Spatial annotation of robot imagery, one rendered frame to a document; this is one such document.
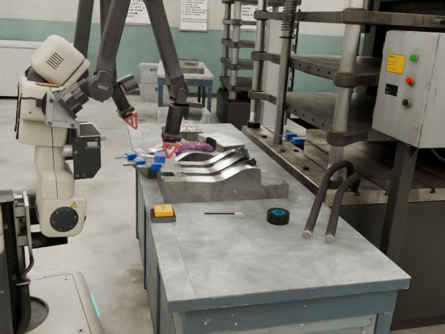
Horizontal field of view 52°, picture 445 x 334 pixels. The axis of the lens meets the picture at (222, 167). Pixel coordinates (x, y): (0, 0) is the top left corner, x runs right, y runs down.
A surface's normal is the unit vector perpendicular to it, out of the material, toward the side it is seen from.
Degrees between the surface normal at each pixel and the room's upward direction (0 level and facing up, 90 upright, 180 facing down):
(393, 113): 90
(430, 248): 90
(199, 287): 0
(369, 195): 90
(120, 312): 0
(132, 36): 90
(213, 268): 0
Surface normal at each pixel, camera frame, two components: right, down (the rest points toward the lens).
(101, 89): 0.44, 0.29
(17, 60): 0.11, 0.31
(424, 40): -0.97, 0.03
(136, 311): 0.05, -0.95
